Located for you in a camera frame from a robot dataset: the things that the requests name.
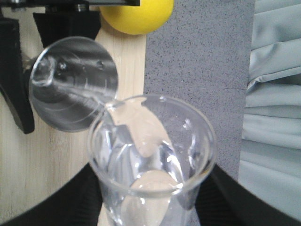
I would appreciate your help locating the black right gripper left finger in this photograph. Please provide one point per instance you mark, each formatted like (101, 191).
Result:
(77, 203)

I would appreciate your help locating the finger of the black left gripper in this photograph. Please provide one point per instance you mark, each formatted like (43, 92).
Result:
(13, 82)

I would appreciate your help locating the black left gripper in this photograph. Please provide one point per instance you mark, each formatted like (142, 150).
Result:
(70, 3)

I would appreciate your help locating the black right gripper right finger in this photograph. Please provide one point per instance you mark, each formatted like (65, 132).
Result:
(222, 201)

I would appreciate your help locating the wooden cutting board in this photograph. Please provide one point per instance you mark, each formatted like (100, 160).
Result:
(34, 166)

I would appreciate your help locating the steel double jigger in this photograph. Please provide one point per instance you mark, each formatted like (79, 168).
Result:
(70, 82)

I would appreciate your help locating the yellow lemon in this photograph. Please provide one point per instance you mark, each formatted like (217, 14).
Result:
(137, 20)

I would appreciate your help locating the small glass beaker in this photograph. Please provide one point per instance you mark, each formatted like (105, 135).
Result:
(150, 153)

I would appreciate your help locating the grey curtain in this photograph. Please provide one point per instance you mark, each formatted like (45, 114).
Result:
(270, 158)

